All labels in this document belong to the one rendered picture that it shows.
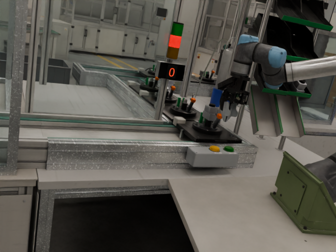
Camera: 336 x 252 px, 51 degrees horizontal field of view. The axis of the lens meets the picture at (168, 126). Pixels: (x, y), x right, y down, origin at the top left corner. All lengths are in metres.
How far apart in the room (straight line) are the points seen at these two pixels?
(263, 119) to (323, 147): 1.28
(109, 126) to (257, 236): 0.78
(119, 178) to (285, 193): 0.60
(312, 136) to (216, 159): 1.54
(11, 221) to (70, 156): 0.28
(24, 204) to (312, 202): 0.92
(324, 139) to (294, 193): 1.69
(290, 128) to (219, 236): 0.92
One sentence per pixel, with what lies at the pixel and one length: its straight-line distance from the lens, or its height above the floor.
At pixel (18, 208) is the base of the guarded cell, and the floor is 0.75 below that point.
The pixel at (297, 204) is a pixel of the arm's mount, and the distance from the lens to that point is 1.28.
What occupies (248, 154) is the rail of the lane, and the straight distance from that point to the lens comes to 1.59.
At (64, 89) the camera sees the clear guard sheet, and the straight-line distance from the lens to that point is 1.53.
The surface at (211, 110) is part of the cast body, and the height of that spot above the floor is 1.07.
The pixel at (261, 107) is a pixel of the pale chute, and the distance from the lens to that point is 1.79.
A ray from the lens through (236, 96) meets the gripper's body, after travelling 1.44.
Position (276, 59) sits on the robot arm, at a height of 1.36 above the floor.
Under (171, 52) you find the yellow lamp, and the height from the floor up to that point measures 1.29.
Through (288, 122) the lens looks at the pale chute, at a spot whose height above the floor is 1.05.
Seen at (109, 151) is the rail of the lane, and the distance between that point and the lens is 1.30.
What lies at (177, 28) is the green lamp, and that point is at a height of 1.39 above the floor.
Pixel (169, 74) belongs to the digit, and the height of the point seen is 1.19.
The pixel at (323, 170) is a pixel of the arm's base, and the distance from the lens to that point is 1.25.
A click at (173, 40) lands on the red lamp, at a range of 1.57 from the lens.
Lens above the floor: 1.43
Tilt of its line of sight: 17 degrees down
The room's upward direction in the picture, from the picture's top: 11 degrees clockwise
